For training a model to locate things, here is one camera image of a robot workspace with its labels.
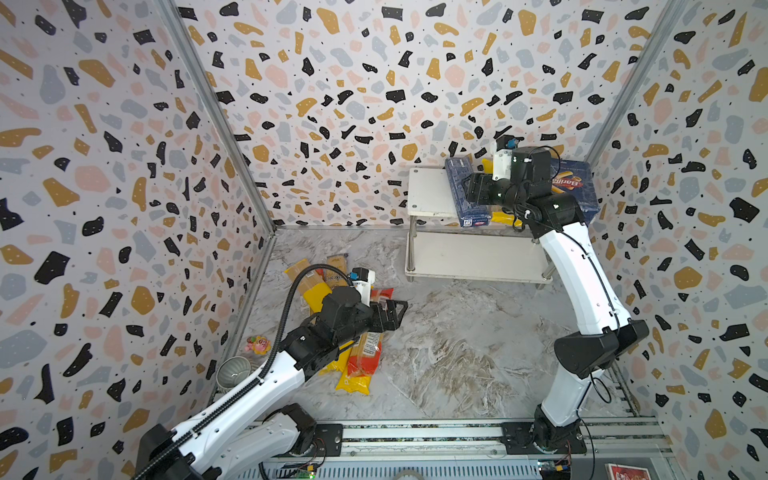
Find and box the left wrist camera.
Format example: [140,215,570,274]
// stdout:
[349,267,375,306]

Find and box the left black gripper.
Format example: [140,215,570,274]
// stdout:
[335,298,408,348]

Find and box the blue spaghetti box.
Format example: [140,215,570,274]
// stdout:
[444,157,491,228]

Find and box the red clear spaghetti bag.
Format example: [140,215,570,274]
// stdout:
[344,286,396,378]

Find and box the red card box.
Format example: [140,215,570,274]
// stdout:
[605,463,652,480]

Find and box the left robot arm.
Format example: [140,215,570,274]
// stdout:
[134,286,408,479]

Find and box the pink flower toy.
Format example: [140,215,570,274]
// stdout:
[244,335,272,355]

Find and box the blue Barilla pasta box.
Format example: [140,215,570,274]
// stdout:
[550,158,600,224]

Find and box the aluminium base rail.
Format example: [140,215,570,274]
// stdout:
[241,417,683,479]

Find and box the black corrugated cable hose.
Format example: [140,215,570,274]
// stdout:
[133,263,355,480]

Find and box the yellow pasta bag with barcode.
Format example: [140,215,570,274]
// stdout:
[284,259,332,314]

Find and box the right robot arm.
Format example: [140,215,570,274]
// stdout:
[462,137,649,453]

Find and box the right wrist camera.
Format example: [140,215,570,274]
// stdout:
[492,135,519,181]

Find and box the yellow Pastatime spaghetti bag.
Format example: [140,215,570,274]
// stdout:
[481,158,524,231]

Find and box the yellow bag under red bag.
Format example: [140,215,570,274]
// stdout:
[336,369,372,396]

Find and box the yellow spaghetti bag left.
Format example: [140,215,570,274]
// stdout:
[317,286,361,375]

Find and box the grey ribbed bowl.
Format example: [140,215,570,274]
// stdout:
[215,356,252,393]

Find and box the white two-tier metal shelf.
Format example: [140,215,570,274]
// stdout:
[405,168,586,286]

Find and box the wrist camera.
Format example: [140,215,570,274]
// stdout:
[349,267,375,306]
[492,135,519,181]

